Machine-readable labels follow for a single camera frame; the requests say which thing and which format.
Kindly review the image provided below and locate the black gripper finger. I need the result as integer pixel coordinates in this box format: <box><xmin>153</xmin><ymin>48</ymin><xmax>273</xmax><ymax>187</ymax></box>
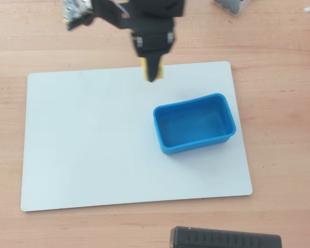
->
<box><xmin>145</xmin><ymin>55</ymin><xmax>163</xmax><ymax>83</ymax></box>

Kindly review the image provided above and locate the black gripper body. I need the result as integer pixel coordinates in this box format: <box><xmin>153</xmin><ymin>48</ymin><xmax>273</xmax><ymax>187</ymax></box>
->
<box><xmin>130</xmin><ymin>15</ymin><xmax>177</xmax><ymax>59</ymax></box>

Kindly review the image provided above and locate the yellow cube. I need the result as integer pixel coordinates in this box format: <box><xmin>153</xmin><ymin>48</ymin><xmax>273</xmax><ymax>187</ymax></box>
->
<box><xmin>139</xmin><ymin>57</ymin><xmax>165</xmax><ymax>81</ymax></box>

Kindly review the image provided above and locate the blue rectangular bin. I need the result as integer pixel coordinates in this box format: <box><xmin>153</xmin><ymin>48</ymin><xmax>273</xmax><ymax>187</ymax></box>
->
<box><xmin>152</xmin><ymin>92</ymin><xmax>237</xmax><ymax>156</ymax></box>

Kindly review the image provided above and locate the white rectangular board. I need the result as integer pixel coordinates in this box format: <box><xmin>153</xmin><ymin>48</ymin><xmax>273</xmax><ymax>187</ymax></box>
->
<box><xmin>20</xmin><ymin>60</ymin><xmax>254</xmax><ymax>212</ymax></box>

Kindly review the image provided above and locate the clear plastic container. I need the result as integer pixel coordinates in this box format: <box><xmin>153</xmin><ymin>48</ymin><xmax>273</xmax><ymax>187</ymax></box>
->
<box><xmin>212</xmin><ymin>0</ymin><xmax>251</xmax><ymax>17</ymax></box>

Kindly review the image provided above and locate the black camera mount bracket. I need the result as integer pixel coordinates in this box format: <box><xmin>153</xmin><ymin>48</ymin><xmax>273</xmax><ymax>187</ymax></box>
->
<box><xmin>67</xmin><ymin>0</ymin><xmax>132</xmax><ymax>32</ymax></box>

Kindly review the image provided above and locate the green camera circuit board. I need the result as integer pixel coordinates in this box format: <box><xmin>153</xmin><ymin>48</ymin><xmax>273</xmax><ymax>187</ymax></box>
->
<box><xmin>61</xmin><ymin>0</ymin><xmax>94</xmax><ymax>24</ymax></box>

